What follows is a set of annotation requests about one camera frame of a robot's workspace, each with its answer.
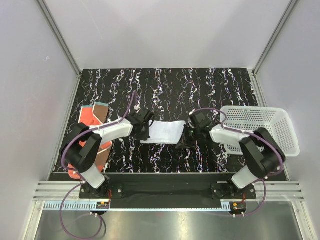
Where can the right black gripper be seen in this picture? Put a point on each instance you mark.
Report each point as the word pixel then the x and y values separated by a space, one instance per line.
pixel 186 143

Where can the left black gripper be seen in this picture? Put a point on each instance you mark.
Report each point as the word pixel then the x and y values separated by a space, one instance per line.
pixel 144 137

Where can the white towel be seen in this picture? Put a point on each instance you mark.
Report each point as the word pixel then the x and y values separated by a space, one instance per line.
pixel 168 133

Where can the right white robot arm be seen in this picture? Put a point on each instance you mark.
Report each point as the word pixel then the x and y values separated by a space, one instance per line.
pixel 261 152

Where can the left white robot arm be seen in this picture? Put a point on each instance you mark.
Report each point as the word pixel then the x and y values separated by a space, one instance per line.
pixel 82 145

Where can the white plastic basket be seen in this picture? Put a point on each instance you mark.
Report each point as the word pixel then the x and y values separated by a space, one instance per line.
pixel 275 120

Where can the orange brown towel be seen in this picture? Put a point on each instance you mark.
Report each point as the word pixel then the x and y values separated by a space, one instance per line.
pixel 92 115

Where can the white cable duct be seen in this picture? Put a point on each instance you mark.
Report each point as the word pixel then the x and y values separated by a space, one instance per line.
pixel 212 206

